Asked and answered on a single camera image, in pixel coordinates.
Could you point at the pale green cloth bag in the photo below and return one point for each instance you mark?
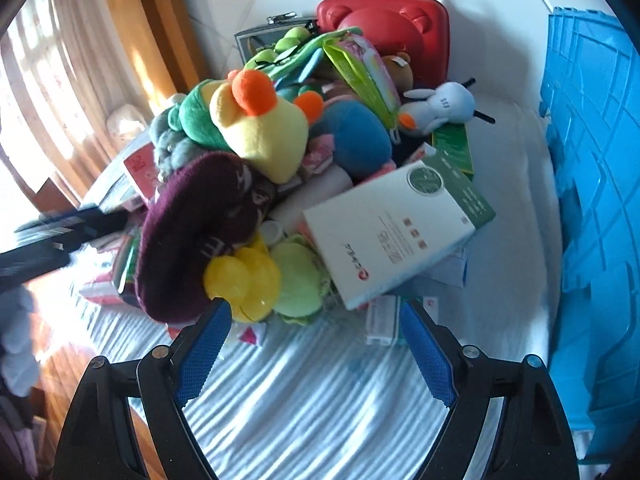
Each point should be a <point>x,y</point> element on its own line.
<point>322,44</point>

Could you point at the red hard carry case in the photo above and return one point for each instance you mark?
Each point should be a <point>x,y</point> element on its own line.
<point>395,25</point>

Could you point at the white green box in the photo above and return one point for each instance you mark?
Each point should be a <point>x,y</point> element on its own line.
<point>395,230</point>

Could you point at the yellow rubber duck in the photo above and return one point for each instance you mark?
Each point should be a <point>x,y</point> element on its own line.
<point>245,275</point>

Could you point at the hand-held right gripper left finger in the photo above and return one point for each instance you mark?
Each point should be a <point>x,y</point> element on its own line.
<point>205,355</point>

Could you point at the yellow duck plush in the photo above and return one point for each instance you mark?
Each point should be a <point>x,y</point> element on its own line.
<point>260,130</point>

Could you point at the blue plush toy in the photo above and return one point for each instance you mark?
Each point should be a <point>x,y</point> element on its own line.
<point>355,135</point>

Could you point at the wooden door frame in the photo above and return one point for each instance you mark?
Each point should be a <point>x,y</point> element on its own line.
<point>150,25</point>

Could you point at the dark green plush toy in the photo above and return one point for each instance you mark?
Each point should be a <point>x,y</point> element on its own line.
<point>195,115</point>

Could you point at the maroon knit hat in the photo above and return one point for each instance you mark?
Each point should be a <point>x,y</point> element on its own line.
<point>195,230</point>

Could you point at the white crinkled tablecloth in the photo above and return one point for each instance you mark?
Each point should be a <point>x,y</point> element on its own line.
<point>310,400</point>

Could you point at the white plastic bag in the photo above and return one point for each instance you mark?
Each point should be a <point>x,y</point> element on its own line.
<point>127,120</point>

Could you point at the thin dark green box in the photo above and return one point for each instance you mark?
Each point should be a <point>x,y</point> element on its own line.
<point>455,147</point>

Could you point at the pink tissue pack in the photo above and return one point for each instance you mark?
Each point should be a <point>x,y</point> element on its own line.
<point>140,167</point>

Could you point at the bright green frog plush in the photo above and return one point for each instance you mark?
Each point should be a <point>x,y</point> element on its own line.
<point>295,34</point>

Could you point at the white bird plush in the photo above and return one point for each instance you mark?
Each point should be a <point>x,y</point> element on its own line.
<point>440,105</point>

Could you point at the blue plastic crate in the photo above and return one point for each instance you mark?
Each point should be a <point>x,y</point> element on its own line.
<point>595,185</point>

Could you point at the light green plush toy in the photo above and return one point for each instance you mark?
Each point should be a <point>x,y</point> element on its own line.
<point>300,280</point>

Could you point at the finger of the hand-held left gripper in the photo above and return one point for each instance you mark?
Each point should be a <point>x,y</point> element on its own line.
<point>80,222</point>
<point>35,262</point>

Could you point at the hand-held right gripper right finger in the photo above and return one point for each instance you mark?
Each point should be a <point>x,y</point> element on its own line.
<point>427,355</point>

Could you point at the brown bear plush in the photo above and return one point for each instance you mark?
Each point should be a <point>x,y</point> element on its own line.
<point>400,67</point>

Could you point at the teal white small box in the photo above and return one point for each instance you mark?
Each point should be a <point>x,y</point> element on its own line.
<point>382,320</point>

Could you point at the sheer beige curtain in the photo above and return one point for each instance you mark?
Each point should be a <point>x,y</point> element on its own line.
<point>65,60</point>

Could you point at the grey fluffy plush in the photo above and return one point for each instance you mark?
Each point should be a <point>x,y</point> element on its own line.
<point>167,145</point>

